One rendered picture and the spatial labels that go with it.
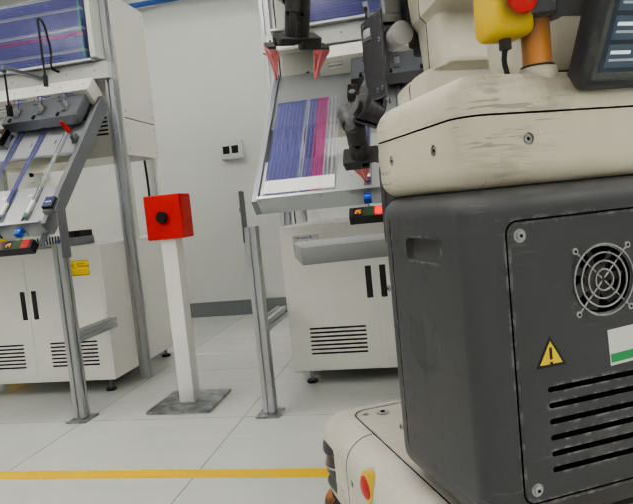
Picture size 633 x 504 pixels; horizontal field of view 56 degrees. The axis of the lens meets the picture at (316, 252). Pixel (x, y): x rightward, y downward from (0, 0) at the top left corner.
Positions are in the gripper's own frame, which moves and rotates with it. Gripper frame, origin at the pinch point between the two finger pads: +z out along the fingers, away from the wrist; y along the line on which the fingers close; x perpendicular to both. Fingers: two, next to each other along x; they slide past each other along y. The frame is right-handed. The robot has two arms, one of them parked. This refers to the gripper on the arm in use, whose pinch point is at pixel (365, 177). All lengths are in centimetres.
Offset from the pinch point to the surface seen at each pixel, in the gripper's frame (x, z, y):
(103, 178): -164, 122, 205
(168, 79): -206, 79, 148
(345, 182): -8.4, 8.8, 7.8
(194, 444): 63, 44, 58
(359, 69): -62, 2, 3
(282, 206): -2.6, 10.8, 28.8
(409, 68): -58, 3, -15
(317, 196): -2.6, 8.0, 16.5
